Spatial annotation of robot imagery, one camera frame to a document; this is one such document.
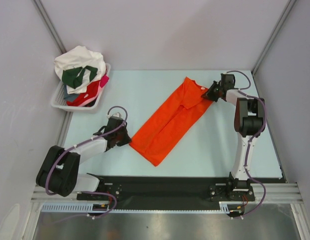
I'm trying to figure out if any orange t shirt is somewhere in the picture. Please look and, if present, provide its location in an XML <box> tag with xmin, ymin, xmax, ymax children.
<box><xmin>129</xmin><ymin>77</ymin><xmax>213</xmax><ymax>167</ymax></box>

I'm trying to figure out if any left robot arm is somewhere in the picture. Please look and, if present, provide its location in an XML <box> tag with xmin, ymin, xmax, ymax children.
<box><xmin>35</xmin><ymin>116</ymin><xmax>132</xmax><ymax>200</ymax></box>

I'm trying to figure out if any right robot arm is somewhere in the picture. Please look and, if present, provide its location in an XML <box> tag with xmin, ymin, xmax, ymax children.
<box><xmin>201</xmin><ymin>70</ymin><xmax>267</xmax><ymax>181</ymax></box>

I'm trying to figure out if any red t shirt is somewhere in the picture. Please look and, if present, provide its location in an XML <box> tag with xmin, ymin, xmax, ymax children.
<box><xmin>66</xmin><ymin>80</ymin><xmax>102</xmax><ymax>107</ymax></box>

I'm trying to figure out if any grey t shirt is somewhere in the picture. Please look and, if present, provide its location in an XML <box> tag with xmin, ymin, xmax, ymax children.
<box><xmin>63</xmin><ymin>85</ymin><xmax>79</xmax><ymax>102</ymax></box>

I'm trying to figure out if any pink garment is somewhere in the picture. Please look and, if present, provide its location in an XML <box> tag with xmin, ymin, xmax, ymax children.
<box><xmin>99</xmin><ymin>74</ymin><xmax>110</xmax><ymax>88</ymax></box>

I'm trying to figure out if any white plastic basket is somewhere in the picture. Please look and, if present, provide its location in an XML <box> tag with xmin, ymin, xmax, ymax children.
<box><xmin>50</xmin><ymin>63</ymin><xmax>111</xmax><ymax>113</ymax></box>

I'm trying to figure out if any green and white t shirt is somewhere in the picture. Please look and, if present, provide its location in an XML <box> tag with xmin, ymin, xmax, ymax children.
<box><xmin>61</xmin><ymin>65</ymin><xmax>98</xmax><ymax>89</ymax></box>

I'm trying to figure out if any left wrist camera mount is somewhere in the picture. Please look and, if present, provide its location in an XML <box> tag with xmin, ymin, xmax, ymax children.
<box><xmin>107</xmin><ymin>112</ymin><xmax>123</xmax><ymax>120</ymax></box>

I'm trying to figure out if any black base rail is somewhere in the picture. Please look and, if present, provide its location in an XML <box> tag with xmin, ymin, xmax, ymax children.
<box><xmin>77</xmin><ymin>174</ymin><xmax>287</xmax><ymax>211</ymax></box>

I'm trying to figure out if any white slotted cable duct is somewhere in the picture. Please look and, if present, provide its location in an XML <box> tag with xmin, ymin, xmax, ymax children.
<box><xmin>41</xmin><ymin>202</ymin><xmax>240</xmax><ymax>215</ymax></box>

